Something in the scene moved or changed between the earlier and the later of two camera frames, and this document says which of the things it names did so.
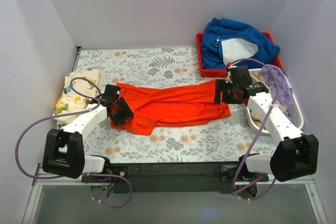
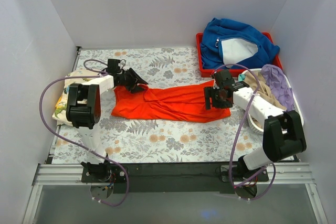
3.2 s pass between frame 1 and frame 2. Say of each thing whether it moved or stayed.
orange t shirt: moved
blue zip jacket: stayed
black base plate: stayed
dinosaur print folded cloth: stayed
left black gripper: moved
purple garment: stayed
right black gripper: moved
